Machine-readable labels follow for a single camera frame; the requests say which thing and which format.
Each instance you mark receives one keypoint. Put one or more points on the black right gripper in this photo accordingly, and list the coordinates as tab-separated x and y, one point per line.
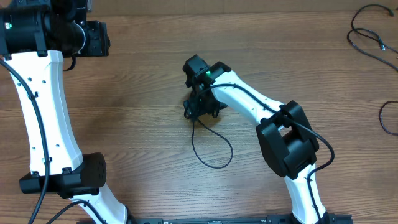
195	109

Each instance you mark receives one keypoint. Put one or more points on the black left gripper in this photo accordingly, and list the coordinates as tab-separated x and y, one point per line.
101	40

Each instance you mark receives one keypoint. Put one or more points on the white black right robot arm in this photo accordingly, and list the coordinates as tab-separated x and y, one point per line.
287	141

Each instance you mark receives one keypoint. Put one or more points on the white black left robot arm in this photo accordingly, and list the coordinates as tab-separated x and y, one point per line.
36	37

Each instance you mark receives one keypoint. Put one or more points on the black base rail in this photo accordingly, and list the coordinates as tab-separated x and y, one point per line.
269	219

